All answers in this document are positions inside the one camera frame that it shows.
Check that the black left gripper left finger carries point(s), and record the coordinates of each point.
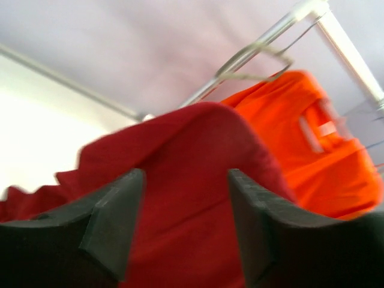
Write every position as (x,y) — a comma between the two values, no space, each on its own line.
(84,243)

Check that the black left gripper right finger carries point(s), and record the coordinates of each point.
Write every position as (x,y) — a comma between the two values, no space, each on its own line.
(283,245)

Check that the white plastic hanger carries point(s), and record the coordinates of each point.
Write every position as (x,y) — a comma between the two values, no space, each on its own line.
(322,127)

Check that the white clothes rack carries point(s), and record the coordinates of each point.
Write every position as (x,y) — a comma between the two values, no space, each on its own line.
(212,48)

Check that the dark red t shirt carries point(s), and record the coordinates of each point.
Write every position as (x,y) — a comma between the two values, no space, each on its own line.
(185,233)

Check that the grey plastic hanger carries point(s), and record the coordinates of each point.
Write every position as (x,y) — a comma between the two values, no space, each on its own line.
(259,61)

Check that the orange t shirt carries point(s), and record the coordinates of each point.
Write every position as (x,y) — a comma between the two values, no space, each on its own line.
(325,166)

